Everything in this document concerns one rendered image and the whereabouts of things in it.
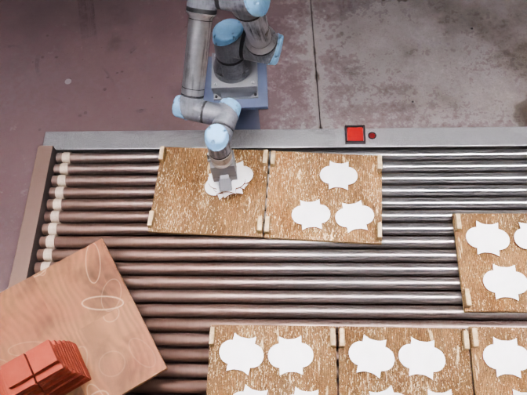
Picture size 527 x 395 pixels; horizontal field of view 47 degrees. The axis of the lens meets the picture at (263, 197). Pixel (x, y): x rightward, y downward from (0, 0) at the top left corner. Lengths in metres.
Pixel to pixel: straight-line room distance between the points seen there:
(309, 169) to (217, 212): 0.37
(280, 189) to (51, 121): 1.89
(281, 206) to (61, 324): 0.84
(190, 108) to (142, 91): 1.70
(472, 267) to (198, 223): 0.96
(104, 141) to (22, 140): 1.36
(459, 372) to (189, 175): 1.15
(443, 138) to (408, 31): 1.60
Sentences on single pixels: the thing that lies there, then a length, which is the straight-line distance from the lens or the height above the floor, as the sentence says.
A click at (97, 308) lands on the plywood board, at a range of 2.05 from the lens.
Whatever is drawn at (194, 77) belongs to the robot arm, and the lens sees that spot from 2.01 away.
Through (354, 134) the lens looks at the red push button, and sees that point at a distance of 2.35.
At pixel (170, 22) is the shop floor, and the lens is 4.01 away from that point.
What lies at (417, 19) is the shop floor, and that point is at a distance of 3.98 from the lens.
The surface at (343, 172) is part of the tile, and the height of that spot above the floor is 0.94.
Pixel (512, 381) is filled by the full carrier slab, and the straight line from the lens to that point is 2.11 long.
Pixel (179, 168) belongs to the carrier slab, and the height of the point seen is 0.94.
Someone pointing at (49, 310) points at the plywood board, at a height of 1.04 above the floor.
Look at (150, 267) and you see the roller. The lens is 2.18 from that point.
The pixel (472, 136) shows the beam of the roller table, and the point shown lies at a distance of 2.43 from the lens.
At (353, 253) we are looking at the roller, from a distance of 2.14.
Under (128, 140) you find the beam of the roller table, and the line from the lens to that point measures 2.44.
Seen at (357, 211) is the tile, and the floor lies 0.94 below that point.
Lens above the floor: 2.92
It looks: 64 degrees down
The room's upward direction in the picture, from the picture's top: 7 degrees counter-clockwise
